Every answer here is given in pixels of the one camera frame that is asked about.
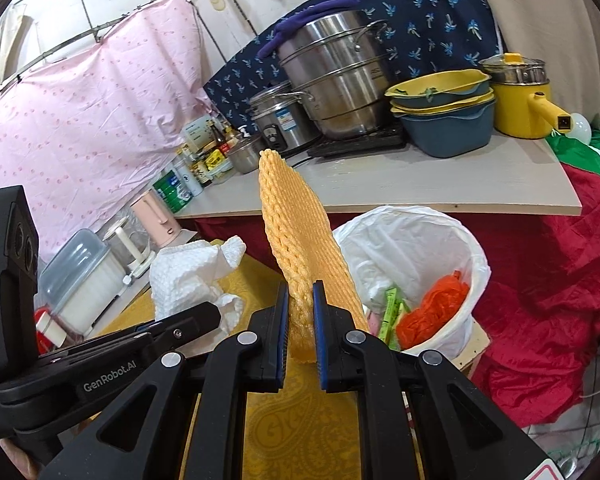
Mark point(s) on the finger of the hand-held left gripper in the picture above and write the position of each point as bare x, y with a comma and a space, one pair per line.
190, 322

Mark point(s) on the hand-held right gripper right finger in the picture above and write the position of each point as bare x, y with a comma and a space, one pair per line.
320, 330

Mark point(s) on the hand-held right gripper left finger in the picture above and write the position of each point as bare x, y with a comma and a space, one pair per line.
281, 330

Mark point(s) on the embossed white paper towel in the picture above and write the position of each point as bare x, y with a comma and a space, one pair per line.
190, 270

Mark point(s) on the pink wrapper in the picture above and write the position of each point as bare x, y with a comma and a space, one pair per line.
376, 322

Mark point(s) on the green cardboard box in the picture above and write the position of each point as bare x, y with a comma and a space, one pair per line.
394, 305

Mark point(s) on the red plastic bag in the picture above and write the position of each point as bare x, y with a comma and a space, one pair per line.
420, 327

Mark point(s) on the orange foam net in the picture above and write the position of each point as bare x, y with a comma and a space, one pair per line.
295, 230

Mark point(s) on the white lined bin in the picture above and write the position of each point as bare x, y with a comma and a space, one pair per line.
405, 240

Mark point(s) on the person's left hand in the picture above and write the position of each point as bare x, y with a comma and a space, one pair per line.
20, 462

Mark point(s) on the red plastic basin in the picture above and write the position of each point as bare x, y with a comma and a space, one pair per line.
41, 317

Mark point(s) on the white cup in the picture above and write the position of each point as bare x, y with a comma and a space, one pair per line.
52, 332

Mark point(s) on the white lidded dish drainer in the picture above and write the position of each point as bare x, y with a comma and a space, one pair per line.
80, 280

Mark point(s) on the gold patterned tablecloth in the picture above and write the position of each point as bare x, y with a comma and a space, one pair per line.
290, 420

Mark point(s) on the clear glass kettle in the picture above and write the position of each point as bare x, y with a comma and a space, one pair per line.
125, 250

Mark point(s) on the pink electric kettle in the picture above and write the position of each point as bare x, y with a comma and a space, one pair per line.
152, 220

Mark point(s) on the green printed pack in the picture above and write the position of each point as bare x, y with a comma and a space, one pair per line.
172, 191

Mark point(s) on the wooden board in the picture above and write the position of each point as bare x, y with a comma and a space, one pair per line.
472, 352

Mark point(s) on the pink dotted sheet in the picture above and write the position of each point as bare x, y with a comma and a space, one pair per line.
80, 135

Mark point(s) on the cluster of condiment bottles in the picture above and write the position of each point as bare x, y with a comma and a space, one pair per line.
207, 152

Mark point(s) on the black induction cooker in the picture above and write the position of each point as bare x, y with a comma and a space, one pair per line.
360, 144

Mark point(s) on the steel rice cooker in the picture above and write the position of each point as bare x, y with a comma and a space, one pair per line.
280, 120

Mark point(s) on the blue basin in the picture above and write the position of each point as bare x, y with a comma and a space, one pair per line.
445, 132

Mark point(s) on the red cloth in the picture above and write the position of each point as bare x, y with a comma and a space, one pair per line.
555, 285

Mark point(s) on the yellow basin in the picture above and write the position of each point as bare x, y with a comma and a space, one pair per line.
430, 107
445, 82

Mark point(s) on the steel steamer pot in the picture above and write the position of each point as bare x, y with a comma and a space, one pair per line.
335, 80

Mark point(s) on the purple cloth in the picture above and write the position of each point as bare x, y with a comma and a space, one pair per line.
305, 20

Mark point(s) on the green cloth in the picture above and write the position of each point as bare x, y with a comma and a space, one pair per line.
592, 162

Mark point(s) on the blue printed cloth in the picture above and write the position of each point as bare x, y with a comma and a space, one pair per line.
405, 20

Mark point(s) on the white light bulb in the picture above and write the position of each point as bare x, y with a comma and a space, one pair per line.
580, 127

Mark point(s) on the beige cloth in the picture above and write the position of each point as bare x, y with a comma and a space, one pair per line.
530, 5

